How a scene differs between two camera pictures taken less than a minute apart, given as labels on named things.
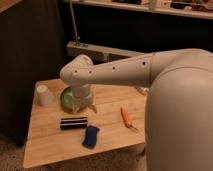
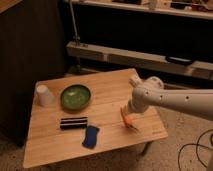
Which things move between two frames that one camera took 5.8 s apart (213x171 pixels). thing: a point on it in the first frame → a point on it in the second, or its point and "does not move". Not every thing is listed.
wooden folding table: [55, 132] does not move
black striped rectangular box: [73, 123] does not move
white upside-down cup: [44, 96] does not move
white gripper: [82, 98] → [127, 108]
